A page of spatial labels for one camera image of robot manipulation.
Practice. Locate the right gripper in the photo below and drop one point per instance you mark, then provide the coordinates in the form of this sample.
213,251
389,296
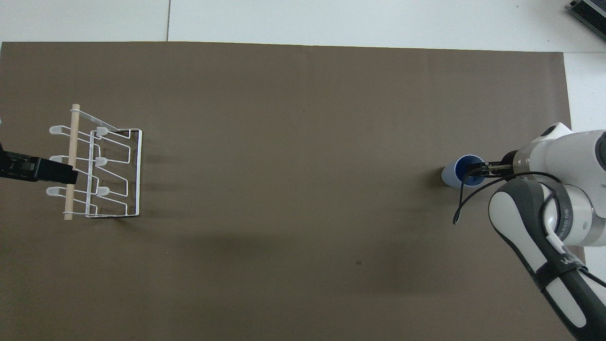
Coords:
508,158

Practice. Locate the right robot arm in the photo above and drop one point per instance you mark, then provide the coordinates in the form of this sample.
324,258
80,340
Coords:
568,151

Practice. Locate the blue cup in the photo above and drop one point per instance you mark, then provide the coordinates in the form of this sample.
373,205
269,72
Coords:
449,175

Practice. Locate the black electronic box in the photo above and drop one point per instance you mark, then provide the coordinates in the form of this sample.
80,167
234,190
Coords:
592,12

